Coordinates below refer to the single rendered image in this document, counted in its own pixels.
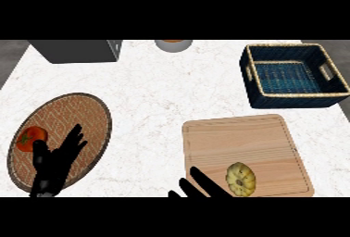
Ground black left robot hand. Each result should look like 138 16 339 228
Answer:
28 123 88 198

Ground red tomato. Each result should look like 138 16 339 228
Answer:
14 125 48 153

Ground dark grey box appliance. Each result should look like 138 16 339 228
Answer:
26 40 124 65

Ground grey round cup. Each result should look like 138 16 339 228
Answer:
153 40 193 54

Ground dark blue wicker basket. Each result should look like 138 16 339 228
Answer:
237 43 350 109

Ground pale wooden cutting board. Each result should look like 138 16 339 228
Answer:
181 113 316 198

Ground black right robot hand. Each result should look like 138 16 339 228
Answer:
166 166 233 198

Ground round brown woven placemat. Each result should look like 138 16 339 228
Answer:
5 92 113 193

